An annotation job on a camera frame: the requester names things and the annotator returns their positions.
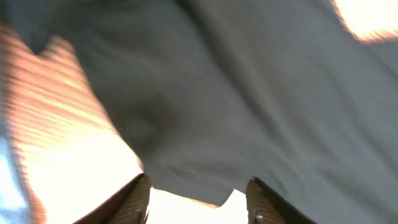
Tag black t-shirt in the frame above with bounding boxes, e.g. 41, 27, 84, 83
1, 1, 397, 223

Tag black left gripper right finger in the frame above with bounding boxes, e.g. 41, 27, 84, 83
246, 177, 316, 224

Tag folded light blue jeans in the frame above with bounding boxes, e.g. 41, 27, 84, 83
1, 118, 32, 224

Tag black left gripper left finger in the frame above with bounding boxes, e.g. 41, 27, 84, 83
75, 174, 151, 224

